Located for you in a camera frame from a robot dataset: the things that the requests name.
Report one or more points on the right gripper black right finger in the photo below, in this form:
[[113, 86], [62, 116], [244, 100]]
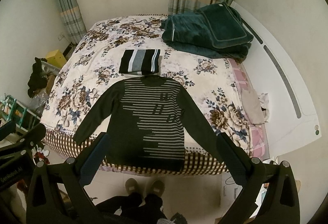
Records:
[[269, 187]]

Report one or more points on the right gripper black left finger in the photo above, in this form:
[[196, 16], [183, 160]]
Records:
[[57, 194]]

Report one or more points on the dark striped long-sleeve sweater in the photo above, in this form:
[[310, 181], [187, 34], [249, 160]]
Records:
[[148, 118]]

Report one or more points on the black clothes pile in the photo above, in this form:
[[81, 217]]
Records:
[[37, 80]]

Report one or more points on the green shelf rack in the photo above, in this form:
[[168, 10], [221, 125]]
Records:
[[13, 110]]

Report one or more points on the pink checked bed sheet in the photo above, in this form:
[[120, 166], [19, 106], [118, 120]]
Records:
[[259, 144]]

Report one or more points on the white headboard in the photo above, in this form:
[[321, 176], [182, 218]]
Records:
[[293, 122]]

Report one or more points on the right grey slipper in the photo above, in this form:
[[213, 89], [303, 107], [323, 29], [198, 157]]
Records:
[[157, 188]]

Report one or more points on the beige cloth on bedside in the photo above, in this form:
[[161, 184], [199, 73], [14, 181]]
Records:
[[251, 105]]

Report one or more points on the yellow box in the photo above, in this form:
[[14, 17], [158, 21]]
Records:
[[56, 58]]

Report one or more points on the floral bed cover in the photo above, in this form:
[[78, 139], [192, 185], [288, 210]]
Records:
[[94, 67]]

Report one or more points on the folded black grey striped sweater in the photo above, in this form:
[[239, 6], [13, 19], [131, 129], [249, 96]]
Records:
[[140, 62]]

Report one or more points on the dark green folded blanket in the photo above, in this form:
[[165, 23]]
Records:
[[215, 31]]

